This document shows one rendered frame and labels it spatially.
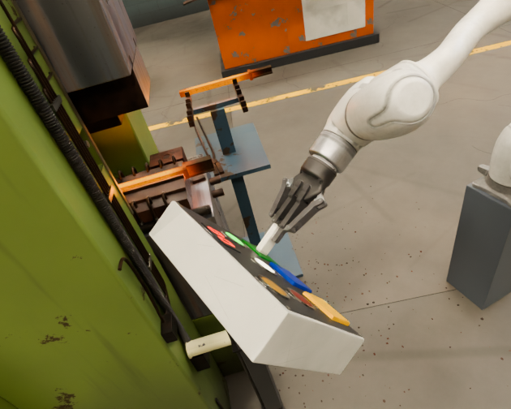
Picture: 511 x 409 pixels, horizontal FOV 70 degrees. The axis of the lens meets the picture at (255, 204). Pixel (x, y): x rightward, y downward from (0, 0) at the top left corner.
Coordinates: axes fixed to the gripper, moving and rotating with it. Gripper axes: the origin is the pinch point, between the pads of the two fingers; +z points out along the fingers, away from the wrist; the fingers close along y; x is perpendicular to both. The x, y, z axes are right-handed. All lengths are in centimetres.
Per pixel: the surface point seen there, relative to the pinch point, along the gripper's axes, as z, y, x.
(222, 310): 10.4, -18.0, 22.4
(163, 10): -216, 746, -222
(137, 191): 14, 51, 3
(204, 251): 6.3, -8.1, 22.4
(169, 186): 6.5, 44.2, -0.7
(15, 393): 70, 29, 11
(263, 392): 30.8, -10.7, -18.0
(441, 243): -44, 16, -144
